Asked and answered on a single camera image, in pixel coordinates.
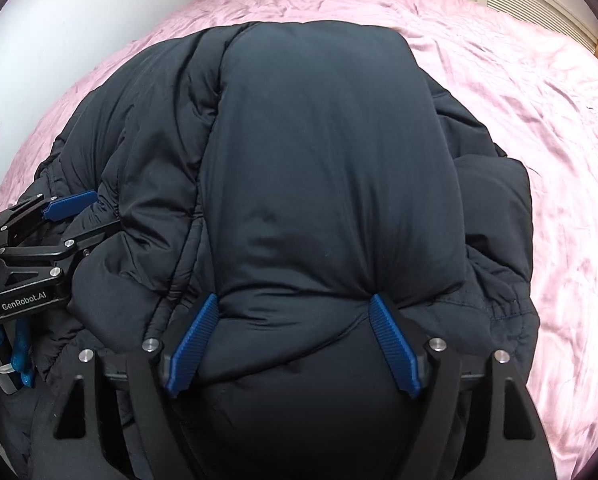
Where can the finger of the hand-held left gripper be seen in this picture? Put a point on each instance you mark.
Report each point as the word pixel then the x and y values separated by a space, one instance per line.
pixel 89 236
pixel 71 205

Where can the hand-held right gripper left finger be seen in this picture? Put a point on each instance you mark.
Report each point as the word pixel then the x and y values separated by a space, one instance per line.
pixel 194 345

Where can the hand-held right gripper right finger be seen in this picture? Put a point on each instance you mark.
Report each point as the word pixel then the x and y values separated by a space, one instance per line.
pixel 394 345

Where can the black puffer coat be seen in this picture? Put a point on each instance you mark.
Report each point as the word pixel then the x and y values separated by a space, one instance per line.
pixel 329 185

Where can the pink bed cover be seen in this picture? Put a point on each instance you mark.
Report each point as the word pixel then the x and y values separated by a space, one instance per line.
pixel 554 110

